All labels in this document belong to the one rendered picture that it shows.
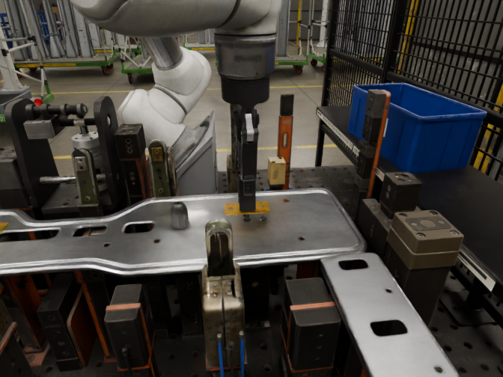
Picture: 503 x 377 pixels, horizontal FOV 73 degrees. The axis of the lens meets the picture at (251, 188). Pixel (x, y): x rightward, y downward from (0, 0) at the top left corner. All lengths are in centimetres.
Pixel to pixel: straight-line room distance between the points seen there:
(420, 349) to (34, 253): 59
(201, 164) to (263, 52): 71
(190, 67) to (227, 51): 75
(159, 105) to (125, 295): 82
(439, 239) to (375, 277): 11
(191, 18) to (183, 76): 86
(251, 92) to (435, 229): 35
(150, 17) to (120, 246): 39
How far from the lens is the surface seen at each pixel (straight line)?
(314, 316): 51
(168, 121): 125
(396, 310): 53
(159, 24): 38
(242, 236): 61
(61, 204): 87
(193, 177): 119
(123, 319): 52
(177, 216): 62
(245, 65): 50
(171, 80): 125
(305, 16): 1285
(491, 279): 60
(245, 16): 47
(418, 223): 60
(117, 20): 36
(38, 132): 80
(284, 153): 76
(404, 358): 48
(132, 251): 61
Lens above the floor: 137
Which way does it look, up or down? 29 degrees down
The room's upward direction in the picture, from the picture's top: straight up
